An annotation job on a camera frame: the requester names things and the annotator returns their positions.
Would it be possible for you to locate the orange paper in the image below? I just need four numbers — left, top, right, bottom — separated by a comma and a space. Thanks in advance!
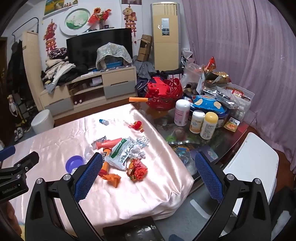
102, 173, 121, 188

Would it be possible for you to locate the silver blister pack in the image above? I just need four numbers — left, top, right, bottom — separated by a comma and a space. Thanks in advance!
91, 136, 106, 150

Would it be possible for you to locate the white green medicine bag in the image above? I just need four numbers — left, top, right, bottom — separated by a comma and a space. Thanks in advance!
105, 137, 136, 171

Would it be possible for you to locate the coral plastic horn toy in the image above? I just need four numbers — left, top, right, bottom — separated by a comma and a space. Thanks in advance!
101, 138, 122, 149

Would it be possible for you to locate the red orange wrapper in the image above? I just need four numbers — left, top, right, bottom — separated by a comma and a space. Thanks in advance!
126, 159, 147, 181

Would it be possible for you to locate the white blue plastic wrapper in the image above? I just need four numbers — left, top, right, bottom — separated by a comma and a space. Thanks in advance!
128, 136, 149, 160

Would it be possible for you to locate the small blue cap bottle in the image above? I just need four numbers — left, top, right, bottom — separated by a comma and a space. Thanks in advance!
99, 119, 109, 126

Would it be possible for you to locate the red lantern ornament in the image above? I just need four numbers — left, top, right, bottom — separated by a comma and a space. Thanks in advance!
129, 121, 144, 133

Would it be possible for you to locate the black trash bin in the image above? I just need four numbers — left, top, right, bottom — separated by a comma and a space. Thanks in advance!
103, 217, 165, 241

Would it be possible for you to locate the person left hand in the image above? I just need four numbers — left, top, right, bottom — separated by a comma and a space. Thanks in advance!
1, 201, 23, 240

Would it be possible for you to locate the white plastic chair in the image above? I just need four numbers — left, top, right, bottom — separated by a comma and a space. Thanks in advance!
190, 131, 280, 219

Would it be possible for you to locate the orange snack packet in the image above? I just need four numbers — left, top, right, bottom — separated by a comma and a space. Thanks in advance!
224, 117, 240, 132

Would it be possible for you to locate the yellow cap bottle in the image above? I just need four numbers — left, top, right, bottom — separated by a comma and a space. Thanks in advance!
200, 111, 218, 140

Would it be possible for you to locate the pink satin tablecloth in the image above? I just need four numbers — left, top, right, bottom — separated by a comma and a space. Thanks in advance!
3, 104, 194, 232

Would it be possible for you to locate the white orange label bottle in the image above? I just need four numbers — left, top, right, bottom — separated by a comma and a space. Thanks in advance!
190, 110, 205, 134

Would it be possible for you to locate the blue cookie tin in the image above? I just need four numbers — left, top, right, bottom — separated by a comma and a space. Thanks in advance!
190, 95, 230, 128

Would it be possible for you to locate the white pink label bottle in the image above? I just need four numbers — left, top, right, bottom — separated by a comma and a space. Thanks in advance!
174, 99, 191, 126

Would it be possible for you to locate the clear storage box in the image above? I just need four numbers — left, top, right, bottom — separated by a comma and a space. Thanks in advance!
216, 83, 255, 121

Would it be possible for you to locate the pile of clothes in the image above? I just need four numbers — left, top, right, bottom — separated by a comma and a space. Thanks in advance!
41, 47, 88, 94

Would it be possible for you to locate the red cutout basket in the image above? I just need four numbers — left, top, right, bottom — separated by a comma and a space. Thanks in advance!
145, 77, 183, 111

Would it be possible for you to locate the beige tv cabinet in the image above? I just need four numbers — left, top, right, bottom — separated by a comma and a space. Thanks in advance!
40, 66, 137, 120

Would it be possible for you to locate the red snack bag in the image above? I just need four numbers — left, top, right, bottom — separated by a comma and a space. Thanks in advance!
205, 56, 216, 72

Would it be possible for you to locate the red chinese knot decoration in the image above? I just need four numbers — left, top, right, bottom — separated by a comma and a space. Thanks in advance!
43, 20, 57, 55

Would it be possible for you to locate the black television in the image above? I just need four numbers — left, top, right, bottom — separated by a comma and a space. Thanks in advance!
66, 28, 132, 69

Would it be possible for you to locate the patterned cloth cover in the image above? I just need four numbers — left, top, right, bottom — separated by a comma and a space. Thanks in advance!
95, 42, 132, 70

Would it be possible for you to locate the purple curtain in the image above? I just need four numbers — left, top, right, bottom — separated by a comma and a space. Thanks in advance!
183, 1, 295, 171

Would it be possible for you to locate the cardboard box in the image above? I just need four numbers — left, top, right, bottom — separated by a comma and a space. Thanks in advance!
137, 35, 152, 62

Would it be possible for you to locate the beige standing air conditioner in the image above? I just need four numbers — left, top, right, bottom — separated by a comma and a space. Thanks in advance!
151, 1, 181, 71

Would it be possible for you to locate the orange foam handle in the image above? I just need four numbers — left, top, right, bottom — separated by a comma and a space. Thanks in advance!
129, 97, 149, 102

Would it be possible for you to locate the round wall picture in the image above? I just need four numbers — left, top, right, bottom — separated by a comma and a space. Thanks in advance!
60, 8, 91, 36

